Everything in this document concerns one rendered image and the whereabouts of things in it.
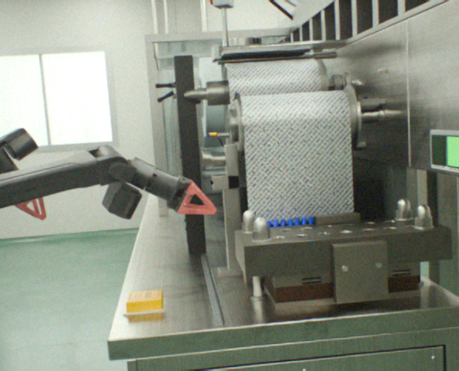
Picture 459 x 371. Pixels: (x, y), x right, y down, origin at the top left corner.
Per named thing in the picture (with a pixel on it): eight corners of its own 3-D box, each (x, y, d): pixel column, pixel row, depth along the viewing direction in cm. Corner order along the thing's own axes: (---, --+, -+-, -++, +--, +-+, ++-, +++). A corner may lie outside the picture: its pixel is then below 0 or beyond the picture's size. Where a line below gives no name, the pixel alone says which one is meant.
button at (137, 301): (129, 303, 120) (127, 291, 120) (163, 300, 121) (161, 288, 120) (126, 314, 113) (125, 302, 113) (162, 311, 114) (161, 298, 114)
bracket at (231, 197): (215, 272, 140) (207, 145, 137) (243, 270, 141) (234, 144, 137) (217, 277, 135) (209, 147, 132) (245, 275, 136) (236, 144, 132)
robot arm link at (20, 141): (-36, 134, 145) (-29, 134, 138) (5, 110, 150) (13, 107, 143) (-6, 173, 149) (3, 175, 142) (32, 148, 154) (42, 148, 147)
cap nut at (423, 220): (410, 226, 116) (409, 203, 115) (428, 224, 116) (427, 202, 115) (418, 229, 112) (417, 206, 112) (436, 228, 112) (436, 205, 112)
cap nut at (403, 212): (392, 218, 125) (391, 197, 125) (409, 216, 125) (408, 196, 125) (399, 221, 121) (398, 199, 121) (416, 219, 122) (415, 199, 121)
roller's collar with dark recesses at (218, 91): (207, 106, 157) (205, 82, 157) (229, 104, 158) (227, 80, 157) (208, 105, 151) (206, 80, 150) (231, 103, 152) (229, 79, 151)
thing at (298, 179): (249, 229, 128) (244, 145, 126) (353, 221, 130) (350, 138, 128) (249, 229, 127) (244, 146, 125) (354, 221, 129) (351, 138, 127)
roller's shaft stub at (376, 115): (348, 127, 135) (348, 107, 135) (377, 124, 136) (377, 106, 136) (354, 127, 131) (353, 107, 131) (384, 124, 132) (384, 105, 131)
